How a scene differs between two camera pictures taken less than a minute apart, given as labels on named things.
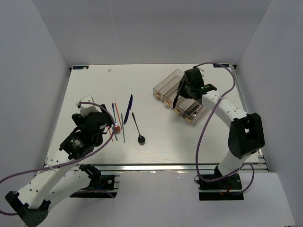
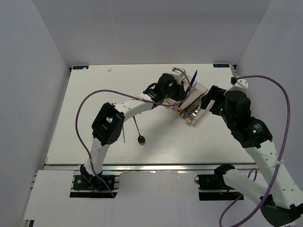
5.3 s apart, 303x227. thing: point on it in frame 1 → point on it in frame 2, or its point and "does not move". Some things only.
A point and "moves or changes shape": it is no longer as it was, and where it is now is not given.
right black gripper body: x=185 y=90 → x=226 y=117
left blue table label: x=80 y=67 does not move
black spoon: x=141 y=139 does not move
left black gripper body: x=79 y=120 → x=174 y=92
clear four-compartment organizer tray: x=164 y=92 does not move
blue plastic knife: x=129 y=109 moves or changes shape
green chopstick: x=123 y=128 does not move
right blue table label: x=217 y=65 does not move
